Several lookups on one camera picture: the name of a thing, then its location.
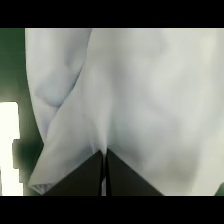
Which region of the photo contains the light blue shirt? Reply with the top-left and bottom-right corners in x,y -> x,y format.
24,28 -> 224,197

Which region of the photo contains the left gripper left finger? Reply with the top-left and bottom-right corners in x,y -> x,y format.
43,149 -> 103,197

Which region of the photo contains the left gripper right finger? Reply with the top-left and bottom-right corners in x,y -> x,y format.
105,148 -> 165,197

